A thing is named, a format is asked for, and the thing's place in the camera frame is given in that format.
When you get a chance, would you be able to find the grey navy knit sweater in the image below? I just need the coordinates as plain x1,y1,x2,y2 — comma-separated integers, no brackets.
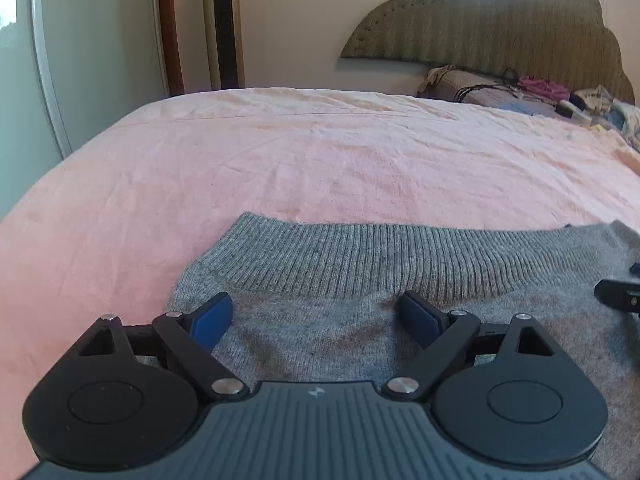
168,214,639,479

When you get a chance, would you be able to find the pile of light clothes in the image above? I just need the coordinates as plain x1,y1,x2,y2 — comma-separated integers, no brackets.
555,86,640,151

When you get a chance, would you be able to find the pink bed sheet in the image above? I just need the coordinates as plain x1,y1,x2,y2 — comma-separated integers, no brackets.
1,89,639,479

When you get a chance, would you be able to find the magenta garment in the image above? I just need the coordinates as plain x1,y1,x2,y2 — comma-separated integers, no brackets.
518,76,570,102

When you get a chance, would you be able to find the patterned pillow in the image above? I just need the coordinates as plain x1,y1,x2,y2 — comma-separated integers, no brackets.
416,65,518,108

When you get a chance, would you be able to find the olive upholstered headboard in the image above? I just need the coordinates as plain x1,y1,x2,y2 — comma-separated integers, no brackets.
341,0,636,103

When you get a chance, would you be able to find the white wardrobe sliding door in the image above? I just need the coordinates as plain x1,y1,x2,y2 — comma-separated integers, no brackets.
1,0,169,214

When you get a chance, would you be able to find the gold tower fan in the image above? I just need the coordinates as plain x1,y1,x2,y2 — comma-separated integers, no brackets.
203,0,245,90

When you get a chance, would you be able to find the brown wooden door frame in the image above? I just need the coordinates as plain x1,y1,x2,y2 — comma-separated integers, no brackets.
158,0,184,96

